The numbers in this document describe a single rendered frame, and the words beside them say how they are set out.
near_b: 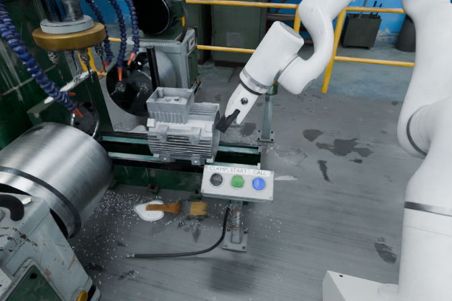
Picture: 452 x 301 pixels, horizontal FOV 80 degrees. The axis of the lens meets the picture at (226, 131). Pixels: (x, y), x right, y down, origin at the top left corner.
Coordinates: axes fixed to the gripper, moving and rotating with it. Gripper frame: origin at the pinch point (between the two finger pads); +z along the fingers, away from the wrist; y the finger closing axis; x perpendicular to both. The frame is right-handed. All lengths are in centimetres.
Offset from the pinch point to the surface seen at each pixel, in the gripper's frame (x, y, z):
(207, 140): 1.7, -2.9, 5.5
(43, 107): 47, -6, 21
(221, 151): -7.1, 8.9, 16.2
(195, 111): 8.6, 4.0, 3.5
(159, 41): 36, 53, 13
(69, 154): 29.6, -23.4, 12.1
